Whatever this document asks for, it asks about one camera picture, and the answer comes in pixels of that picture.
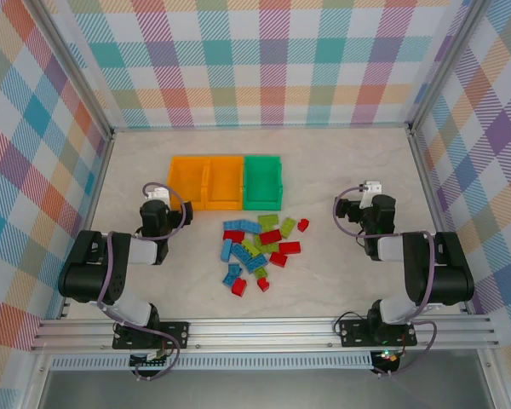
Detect large lime green lego plate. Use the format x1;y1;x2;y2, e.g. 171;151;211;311
253;233;280;254

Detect green plastic bin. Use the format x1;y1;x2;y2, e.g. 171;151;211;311
242;155;284;212

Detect small controller circuit board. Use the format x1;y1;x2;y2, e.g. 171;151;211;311
129;349;171;368
372;349;401;366

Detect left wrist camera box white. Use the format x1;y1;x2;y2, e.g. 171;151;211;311
146;184;172;206

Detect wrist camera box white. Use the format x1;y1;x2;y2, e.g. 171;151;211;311
359;180;385;208
146;184;172;206

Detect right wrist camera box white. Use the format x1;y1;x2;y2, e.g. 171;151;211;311
359;180;385;208

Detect aluminium table side rail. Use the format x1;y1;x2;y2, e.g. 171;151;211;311
57;131;116;320
407;130;474;316

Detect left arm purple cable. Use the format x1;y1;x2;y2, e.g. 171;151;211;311
96;181;187;381

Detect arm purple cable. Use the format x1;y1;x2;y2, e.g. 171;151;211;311
331;183;439;377
96;181;187;381

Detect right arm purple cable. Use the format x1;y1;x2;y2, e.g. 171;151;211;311
331;183;439;377

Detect aluminium table end rail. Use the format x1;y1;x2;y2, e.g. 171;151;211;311
112;124;412;134

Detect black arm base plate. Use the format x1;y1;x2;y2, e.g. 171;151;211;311
112;321;191;351
338;319;418;348

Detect slotted white cable duct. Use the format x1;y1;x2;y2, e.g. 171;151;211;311
50;355;376;372

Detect aluminium frame post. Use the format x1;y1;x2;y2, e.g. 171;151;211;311
406;0;491;135
33;0;116;141

